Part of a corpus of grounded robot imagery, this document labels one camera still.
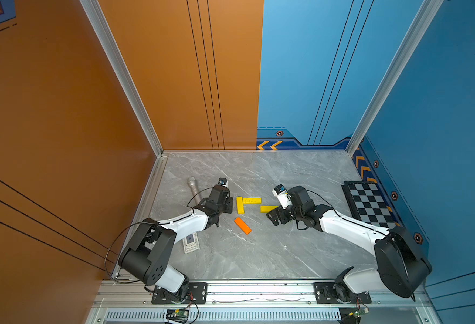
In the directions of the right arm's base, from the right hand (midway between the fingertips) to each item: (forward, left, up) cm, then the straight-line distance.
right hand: (275, 209), depth 88 cm
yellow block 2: (+8, +10, -5) cm, 14 cm away
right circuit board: (-36, -26, -8) cm, 45 cm away
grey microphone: (+17, +41, -3) cm, 45 cm away
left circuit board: (-36, +36, -9) cm, 52 cm away
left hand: (+7, +21, 0) cm, 22 cm away
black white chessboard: (+5, -45, -4) cm, 46 cm away
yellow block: (+5, +16, -5) cm, 18 cm away
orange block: (-6, +14, -6) cm, 16 cm away
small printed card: (-13, +36, -5) cm, 39 cm away
